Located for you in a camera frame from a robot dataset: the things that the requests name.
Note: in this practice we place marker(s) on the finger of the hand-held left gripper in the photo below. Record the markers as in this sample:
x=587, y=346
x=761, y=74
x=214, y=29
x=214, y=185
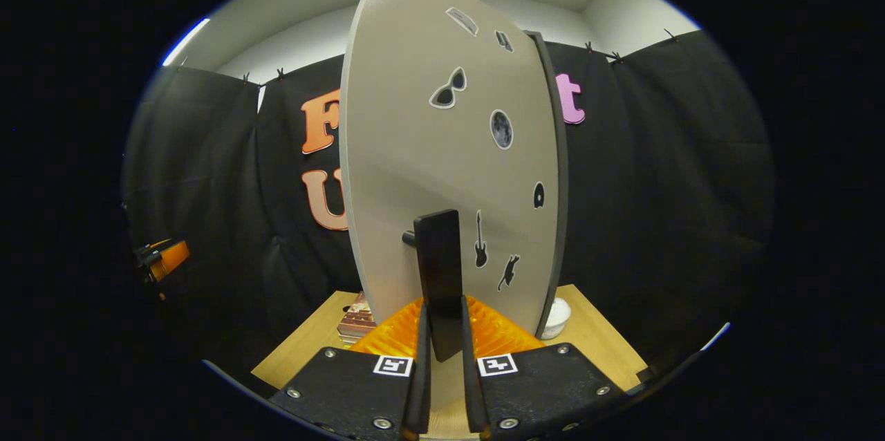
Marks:
x=169, y=260

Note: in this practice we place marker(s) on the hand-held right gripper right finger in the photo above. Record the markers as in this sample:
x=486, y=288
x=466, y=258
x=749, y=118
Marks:
x=471, y=392

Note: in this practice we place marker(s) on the stack of books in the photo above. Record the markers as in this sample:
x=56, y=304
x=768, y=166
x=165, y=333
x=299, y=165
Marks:
x=356, y=323

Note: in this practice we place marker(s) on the beige cabinet door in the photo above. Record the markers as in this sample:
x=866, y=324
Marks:
x=415, y=116

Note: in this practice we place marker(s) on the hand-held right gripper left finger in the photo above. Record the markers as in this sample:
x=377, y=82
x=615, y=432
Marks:
x=422, y=386

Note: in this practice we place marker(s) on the black backdrop cloth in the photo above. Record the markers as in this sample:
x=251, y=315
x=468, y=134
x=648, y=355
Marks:
x=657, y=185

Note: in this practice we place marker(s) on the white lidded ceramic pot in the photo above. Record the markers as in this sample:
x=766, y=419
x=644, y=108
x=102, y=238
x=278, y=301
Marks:
x=559, y=316

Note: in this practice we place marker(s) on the ceiling light panel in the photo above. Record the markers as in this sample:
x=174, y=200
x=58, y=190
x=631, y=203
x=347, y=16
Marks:
x=185, y=42

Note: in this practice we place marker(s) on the row of backdrop clips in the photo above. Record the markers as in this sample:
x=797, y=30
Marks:
x=280, y=73

